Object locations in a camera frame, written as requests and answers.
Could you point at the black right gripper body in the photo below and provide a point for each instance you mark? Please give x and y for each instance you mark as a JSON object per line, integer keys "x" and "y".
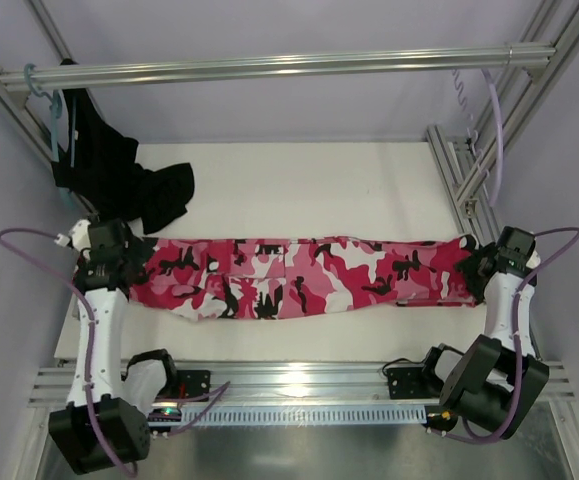
{"x": 476, "y": 265}

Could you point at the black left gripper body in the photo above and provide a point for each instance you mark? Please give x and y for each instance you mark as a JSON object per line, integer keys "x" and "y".
{"x": 132, "y": 255}

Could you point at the pink camouflage trousers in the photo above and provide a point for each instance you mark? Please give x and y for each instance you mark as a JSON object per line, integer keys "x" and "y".
{"x": 277, "y": 279}

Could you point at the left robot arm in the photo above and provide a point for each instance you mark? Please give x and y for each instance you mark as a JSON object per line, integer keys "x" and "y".
{"x": 104, "y": 422}

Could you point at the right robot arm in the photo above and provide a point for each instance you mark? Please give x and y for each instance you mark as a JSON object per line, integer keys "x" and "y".
{"x": 496, "y": 381}

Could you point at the light blue clothes hanger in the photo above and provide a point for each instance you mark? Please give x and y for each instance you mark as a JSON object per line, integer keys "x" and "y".
{"x": 60, "y": 156}

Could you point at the black garment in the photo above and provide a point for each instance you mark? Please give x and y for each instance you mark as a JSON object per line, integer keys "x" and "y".
{"x": 101, "y": 166}

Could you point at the aluminium right frame rail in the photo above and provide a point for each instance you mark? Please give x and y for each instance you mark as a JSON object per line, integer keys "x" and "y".
{"x": 465, "y": 163}

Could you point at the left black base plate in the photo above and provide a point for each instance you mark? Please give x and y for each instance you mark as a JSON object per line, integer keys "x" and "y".
{"x": 193, "y": 385}

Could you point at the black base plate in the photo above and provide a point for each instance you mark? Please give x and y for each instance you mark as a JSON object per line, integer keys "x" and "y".
{"x": 412, "y": 382}
{"x": 193, "y": 385}

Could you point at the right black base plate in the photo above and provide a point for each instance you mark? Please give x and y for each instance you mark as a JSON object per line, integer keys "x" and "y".
{"x": 412, "y": 382}

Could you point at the slotted grey cable duct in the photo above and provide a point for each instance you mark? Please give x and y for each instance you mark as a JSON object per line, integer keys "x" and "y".
{"x": 224, "y": 415}

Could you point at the aluminium hanging rail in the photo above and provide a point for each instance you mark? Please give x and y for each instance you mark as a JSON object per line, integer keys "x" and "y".
{"x": 526, "y": 54}

